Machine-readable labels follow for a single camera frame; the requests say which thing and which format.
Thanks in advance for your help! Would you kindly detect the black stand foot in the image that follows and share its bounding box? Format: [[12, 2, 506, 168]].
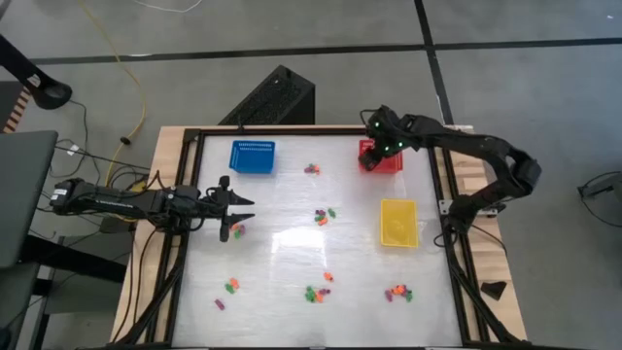
[[0, 32, 74, 111]]

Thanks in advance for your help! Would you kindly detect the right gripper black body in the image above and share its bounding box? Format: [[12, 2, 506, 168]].
[[363, 105, 420, 159]]

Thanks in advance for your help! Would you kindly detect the black desk frame beam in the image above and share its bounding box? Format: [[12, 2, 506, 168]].
[[18, 232, 128, 286]]

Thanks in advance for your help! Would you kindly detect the striped wooden panel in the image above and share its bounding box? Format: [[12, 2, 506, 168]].
[[2, 86, 33, 134]]

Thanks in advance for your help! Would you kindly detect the dark grey desk top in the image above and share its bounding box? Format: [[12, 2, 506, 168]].
[[0, 129, 59, 271]]

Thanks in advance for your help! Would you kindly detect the white floor cable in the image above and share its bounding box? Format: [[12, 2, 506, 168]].
[[131, 0, 204, 15]]

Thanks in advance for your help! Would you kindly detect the black perforated computer tower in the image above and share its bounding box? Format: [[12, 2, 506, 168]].
[[218, 64, 317, 126]]

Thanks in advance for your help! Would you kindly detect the blue plastic basket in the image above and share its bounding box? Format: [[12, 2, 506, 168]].
[[227, 139, 277, 175]]

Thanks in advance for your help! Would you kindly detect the black triangular bracket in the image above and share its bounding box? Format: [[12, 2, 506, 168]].
[[480, 280, 508, 301]]

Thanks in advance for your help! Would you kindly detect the glossy white table sheet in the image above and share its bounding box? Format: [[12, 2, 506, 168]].
[[170, 133, 464, 348]]

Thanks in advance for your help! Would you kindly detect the black metal table frame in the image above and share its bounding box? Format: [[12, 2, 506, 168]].
[[110, 124, 529, 350]]

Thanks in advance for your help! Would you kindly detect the yellow floor cable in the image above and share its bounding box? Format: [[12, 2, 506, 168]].
[[77, 0, 148, 189]]

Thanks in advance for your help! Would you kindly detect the black floor cable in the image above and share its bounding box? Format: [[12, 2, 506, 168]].
[[67, 99, 101, 179], [53, 142, 152, 172]]

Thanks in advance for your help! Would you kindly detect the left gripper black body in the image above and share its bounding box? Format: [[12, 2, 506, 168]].
[[195, 175, 235, 243]]

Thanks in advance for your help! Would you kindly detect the red plastic basket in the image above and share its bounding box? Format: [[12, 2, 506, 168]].
[[358, 138, 404, 175]]

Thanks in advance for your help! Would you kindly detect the yellow plastic basket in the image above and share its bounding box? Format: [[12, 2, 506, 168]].
[[379, 197, 420, 249]]

